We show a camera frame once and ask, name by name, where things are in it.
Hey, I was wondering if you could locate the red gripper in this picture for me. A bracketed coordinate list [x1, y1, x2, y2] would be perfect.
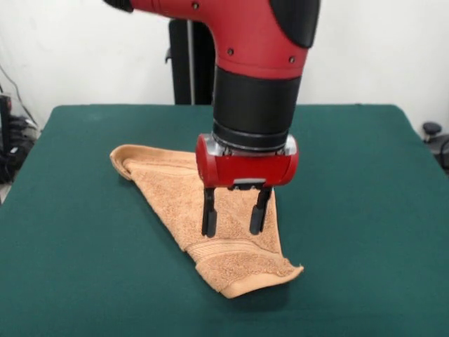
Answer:
[195, 133, 300, 239]

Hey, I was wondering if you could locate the tan terry towel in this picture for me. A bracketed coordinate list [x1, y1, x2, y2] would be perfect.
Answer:
[109, 143, 304, 299]

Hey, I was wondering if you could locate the dark green table cloth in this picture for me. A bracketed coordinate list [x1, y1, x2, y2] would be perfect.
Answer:
[0, 103, 449, 337]

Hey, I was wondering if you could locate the black equipment pile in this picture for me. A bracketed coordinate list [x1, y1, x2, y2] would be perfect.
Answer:
[0, 93, 40, 186]

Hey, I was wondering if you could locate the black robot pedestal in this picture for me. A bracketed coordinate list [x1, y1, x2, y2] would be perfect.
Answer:
[164, 19, 220, 106]

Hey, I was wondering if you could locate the grey cable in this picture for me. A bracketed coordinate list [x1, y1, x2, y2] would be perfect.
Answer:
[0, 65, 39, 124]

